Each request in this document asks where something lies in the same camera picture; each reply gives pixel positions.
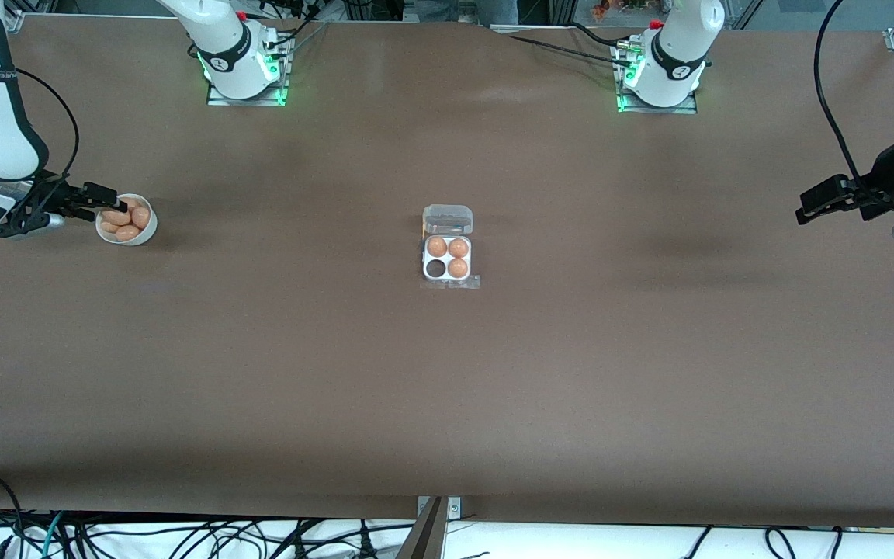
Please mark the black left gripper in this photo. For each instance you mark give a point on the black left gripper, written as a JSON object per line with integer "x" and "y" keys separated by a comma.
{"x": 884, "y": 173}

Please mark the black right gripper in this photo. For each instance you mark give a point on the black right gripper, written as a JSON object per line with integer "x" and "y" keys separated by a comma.
{"x": 50, "y": 194}

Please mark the clear plastic egg box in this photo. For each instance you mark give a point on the clear plastic egg box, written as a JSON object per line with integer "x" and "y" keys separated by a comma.
{"x": 447, "y": 220}

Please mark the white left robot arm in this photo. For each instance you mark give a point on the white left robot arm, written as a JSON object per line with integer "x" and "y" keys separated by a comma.
{"x": 676, "y": 54}

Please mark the white round bowl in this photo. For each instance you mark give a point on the white round bowl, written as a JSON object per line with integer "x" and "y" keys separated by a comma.
{"x": 146, "y": 231}

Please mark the person behind table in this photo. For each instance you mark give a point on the person behind table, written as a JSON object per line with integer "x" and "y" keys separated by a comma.
{"x": 462, "y": 9}

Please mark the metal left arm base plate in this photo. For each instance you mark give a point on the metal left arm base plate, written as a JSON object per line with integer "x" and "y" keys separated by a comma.
{"x": 691, "y": 107}

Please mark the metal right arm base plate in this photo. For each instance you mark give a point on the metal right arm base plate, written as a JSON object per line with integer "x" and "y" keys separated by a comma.
{"x": 279, "y": 89}

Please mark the metal table edge bracket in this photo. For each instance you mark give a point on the metal table edge bracket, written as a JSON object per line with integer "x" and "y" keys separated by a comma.
{"x": 453, "y": 506}

